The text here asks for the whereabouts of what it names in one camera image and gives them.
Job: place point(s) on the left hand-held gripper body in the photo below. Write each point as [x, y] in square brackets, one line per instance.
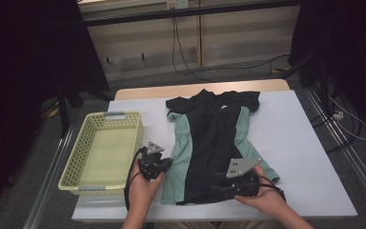
[154, 148]

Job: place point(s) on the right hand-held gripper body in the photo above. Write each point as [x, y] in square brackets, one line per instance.
[239, 167]

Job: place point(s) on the black and green shirt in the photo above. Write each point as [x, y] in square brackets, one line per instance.
[209, 136]

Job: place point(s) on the yellow plastic basket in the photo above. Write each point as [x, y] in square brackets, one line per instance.
[105, 156]

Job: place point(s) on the person's left hand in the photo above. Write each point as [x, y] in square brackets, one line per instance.
[141, 194]

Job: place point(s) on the person's right hand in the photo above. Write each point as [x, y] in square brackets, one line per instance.
[268, 198]

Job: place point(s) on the person's beige trousers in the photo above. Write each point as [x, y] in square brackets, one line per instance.
[178, 226]

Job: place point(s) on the black tripod stand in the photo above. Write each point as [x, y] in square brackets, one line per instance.
[64, 114]

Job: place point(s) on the white plug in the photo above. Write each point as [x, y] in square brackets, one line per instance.
[338, 114]

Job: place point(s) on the black metal stand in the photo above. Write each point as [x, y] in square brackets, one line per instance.
[323, 89]

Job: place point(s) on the beige wooden cabinet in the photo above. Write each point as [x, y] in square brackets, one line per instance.
[244, 35]

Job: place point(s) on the black horizontal bar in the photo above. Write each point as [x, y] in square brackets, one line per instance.
[184, 12]

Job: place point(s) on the large black curtain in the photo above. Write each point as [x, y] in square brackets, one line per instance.
[28, 63]

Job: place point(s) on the aluminium floor rail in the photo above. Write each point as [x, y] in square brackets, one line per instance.
[49, 181]
[355, 162]

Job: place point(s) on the white wall socket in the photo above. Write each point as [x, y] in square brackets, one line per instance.
[178, 4]

